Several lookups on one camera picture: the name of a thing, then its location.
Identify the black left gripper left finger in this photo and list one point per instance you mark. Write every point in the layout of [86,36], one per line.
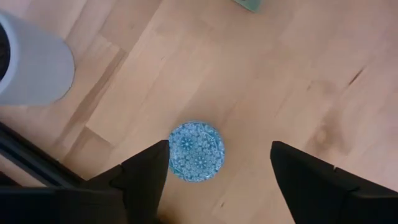
[143,186]

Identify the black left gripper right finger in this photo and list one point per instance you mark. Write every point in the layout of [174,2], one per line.
[317,193]

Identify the light blue patterned candle tin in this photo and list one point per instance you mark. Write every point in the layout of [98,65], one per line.
[199,149]

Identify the white round plant pot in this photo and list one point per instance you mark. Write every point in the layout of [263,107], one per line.
[40,68]

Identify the green perforated metal shelf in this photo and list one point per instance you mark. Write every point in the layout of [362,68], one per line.
[250,4]

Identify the black aluminium table frame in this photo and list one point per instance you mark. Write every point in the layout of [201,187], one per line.
[31,155]

